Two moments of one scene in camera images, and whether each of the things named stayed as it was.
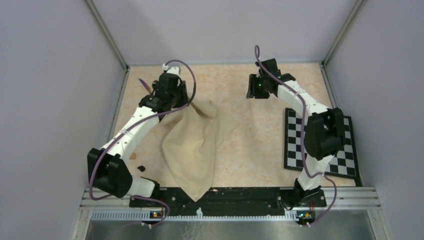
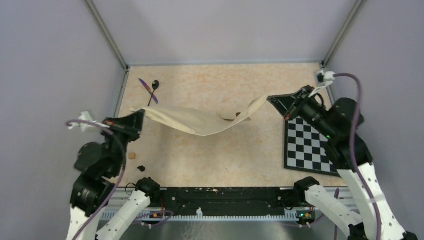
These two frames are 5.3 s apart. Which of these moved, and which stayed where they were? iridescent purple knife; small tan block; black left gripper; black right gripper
Moved: black right gripper; black left gripper
Stayed: small tan block; iridescent purple knife
